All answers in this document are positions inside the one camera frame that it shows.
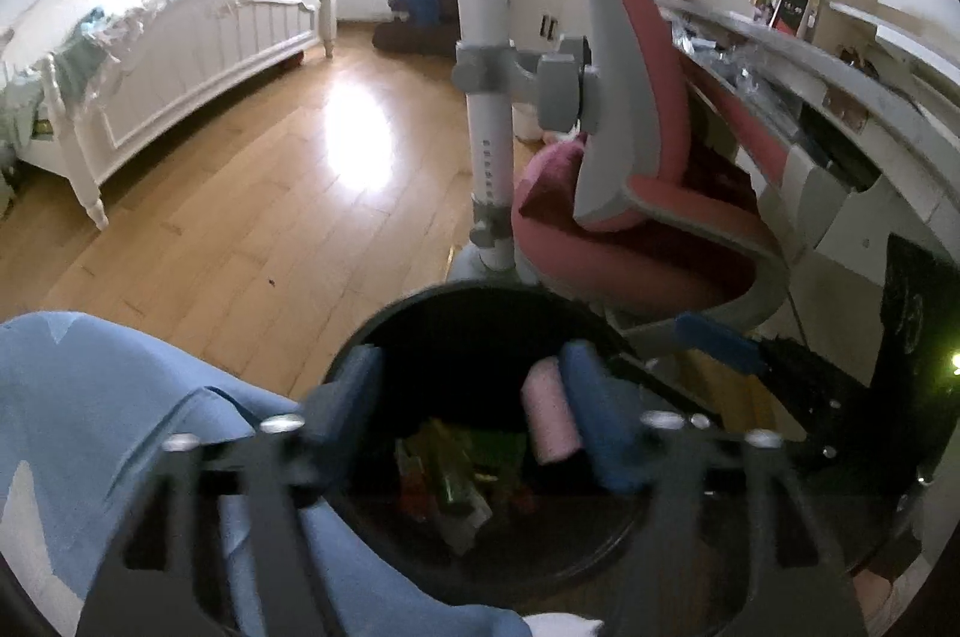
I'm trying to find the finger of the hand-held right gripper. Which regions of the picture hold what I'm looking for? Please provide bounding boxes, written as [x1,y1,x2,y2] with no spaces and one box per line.
[675,316,818,387]

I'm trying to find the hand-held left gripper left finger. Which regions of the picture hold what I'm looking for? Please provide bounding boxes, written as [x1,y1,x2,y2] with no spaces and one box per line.
[75,344,383,637]

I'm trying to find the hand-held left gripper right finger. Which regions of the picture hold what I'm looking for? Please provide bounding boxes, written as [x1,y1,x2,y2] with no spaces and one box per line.
[562,341,867,637]

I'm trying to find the pink packet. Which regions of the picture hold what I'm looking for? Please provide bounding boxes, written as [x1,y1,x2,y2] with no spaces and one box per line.
[523,363,584,467]

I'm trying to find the green packet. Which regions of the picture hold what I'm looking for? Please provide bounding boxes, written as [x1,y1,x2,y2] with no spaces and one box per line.
[472,431,530,480]

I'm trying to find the black trash bin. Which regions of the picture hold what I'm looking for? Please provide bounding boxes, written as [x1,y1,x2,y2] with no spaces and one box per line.
[321,279,680,637]

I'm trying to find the red orange box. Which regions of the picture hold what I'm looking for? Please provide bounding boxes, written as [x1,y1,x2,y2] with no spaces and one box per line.
[397,479,436,518]

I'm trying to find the olive beige wrapper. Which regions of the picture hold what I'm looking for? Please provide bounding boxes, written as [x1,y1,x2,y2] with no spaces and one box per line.
[431,457,488,518]

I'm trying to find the clear plastic wrapper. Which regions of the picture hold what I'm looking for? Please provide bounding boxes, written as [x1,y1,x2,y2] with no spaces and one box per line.
[442,502,492,552]

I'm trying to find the white study desk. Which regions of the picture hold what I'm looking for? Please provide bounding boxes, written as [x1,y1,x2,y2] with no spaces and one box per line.
[649,0,960,338]

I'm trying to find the white padded packet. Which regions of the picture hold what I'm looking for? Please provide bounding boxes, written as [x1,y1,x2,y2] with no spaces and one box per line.
[525,614,607,637]

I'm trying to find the blue tablecloth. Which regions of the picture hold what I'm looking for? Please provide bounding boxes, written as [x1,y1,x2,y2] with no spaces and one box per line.
[0,311,530,637]

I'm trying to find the clear plastic bag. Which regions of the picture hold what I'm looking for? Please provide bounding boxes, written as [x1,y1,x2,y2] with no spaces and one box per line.
[671,18,796,113]

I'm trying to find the pink and grey desk chair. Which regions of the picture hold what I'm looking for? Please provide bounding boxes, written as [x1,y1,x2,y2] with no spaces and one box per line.
[422,0,797,357]

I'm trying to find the dark bag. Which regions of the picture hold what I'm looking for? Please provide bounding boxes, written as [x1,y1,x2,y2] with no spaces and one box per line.
[373,14,460,57]

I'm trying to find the green blanket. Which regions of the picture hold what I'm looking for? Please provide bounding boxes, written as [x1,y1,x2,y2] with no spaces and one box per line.
[0,7,143,143]

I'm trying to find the white bed frame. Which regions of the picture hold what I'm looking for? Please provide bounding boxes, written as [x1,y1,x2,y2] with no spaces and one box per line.
[0,0,342,233]

